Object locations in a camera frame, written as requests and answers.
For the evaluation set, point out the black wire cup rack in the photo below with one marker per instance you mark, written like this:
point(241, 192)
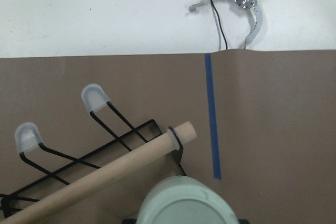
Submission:
point(81, 140)

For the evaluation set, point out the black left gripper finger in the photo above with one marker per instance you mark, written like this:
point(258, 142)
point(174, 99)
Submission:
point(129, 221)

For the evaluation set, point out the wooden rack handle rod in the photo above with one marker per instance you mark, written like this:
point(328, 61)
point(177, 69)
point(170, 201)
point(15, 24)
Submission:
point(172, 140)

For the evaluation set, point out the green plastic cup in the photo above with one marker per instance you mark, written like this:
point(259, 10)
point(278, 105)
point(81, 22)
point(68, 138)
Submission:
point(182, 199)

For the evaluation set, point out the short blue tape strip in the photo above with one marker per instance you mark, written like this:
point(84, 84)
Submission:
point(212, 117)

